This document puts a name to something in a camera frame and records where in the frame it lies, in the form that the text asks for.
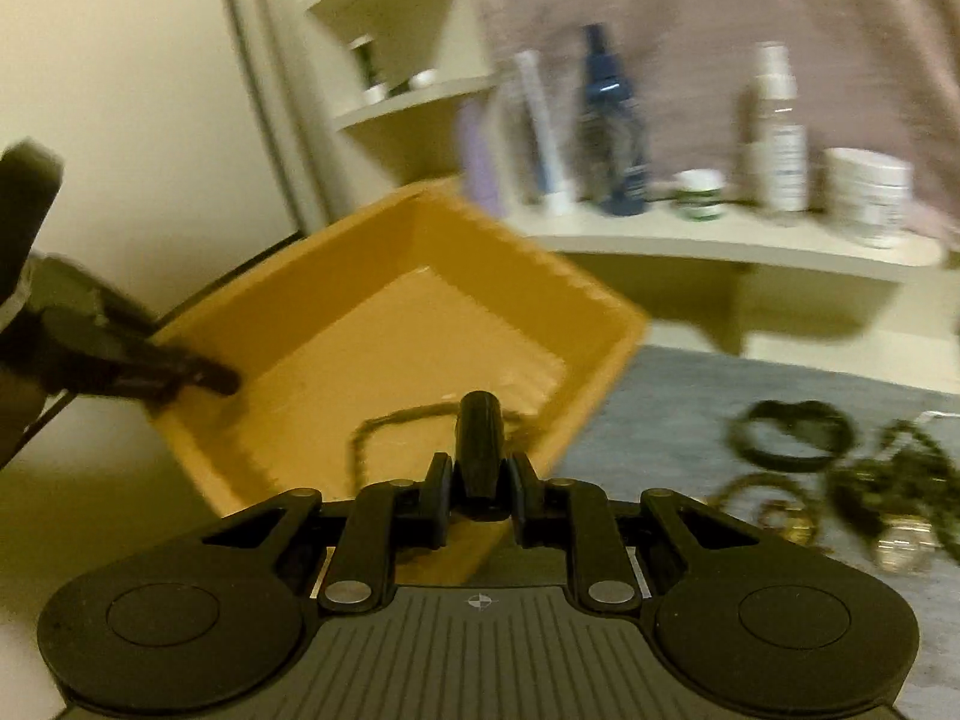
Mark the pink cloth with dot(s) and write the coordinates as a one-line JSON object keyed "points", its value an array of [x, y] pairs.
{"points": [[697, 7]]}

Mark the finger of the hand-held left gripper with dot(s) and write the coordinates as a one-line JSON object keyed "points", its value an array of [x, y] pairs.
{"points": [[135, 367]]}

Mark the cream wide corner shelf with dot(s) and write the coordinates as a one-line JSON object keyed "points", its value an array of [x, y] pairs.
{"points": [[675, 240]]}

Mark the white tube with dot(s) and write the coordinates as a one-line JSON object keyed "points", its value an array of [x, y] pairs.
{"points": [[541, 127]]}

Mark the clear crystal jewelry piece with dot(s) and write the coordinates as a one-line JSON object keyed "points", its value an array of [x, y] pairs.
{"points": [[904, 544]]}

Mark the white cream jar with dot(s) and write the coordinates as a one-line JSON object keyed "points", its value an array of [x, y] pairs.
{"points": [[870, 195]]}

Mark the cream frame post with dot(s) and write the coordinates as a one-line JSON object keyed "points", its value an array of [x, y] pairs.
{"points": [[259, 75]]}

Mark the small white jar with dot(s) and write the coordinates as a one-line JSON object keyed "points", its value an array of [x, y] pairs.
{"points": [[424, 79], [373, 94]]}

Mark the purple bottle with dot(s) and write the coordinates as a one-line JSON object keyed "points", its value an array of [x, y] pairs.
{"points": [[480, 165]]}

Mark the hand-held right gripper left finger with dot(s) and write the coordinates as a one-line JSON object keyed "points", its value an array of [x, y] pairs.
{"points": [[439, 499]]}

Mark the black cylindrical pendant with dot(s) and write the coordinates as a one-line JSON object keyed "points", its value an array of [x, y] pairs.
{"points": [[479, 442]]}

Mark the yellow plastic box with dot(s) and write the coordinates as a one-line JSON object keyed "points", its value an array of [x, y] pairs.
{"points": [[390, 330]]}

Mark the dark green small bottle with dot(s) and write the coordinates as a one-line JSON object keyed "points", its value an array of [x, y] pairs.
{"points": [[366, 60]]}

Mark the small green label jar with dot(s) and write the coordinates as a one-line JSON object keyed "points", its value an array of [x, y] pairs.
{"points": [[699, 196]]}

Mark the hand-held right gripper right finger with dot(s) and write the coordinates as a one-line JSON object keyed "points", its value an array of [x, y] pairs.
{"points": [[521, 499]]}

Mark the white spray bottle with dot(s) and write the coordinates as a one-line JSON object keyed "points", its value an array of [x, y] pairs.
{"points": [[776, 142]]}

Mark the dark blue spray bottle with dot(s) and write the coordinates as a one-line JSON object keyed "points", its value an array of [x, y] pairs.
{"points": [[611, 135]]}

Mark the pile of jewellery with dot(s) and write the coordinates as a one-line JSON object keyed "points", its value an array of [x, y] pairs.
{"points": [[900, 465]]}

